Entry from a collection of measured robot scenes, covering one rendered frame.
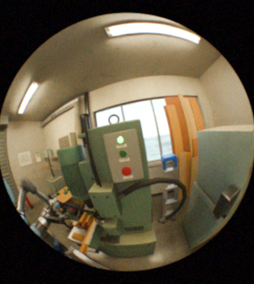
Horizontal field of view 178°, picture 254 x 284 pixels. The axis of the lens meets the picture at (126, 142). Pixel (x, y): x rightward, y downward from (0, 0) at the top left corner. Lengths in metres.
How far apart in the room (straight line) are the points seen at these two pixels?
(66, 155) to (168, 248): 1.55
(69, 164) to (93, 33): 1.32
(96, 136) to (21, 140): 3.25
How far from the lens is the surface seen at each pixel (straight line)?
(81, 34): 1.30
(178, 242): 1.54
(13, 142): 3.41
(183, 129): 1.79
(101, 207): 0.37
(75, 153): 0.47
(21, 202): 1.05
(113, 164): 0.28
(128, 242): 0.71
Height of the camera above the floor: 1.46
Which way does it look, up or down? 3 degrees down
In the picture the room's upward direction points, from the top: 11 degrees counter-clockwise
